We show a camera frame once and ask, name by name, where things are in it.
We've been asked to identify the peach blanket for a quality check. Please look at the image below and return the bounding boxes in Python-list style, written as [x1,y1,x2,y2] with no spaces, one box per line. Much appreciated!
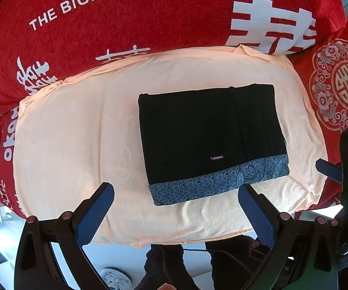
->
[12,46,329,250]

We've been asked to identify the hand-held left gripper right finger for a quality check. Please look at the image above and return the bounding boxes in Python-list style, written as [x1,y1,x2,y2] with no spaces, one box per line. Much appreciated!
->
[237,183,341,290]

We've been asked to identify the red printed blanket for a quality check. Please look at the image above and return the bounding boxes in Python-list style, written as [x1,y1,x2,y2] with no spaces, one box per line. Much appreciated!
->
[0,0,348,222]

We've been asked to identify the red pillow with floral ornament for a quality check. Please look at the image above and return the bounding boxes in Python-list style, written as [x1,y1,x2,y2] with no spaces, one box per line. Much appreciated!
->
[289,18,348,165]

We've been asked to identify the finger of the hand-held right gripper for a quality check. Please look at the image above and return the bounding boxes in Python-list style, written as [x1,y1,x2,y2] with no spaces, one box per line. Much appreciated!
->
[316,158,343,184]

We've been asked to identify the black pants with patterned waistband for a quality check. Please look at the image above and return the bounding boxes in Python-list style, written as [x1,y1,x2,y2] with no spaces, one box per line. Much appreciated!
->
[138,84,290,207]

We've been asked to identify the person's legs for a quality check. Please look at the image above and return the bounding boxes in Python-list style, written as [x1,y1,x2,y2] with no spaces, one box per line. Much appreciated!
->
[138,235,273,290]

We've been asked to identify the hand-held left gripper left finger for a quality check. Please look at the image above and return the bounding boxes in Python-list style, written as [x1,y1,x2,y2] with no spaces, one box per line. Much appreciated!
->
[15,182,115,290]

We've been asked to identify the white cartoon print slipper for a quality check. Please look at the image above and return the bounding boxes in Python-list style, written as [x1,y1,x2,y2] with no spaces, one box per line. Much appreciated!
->
[99,267,133,290]

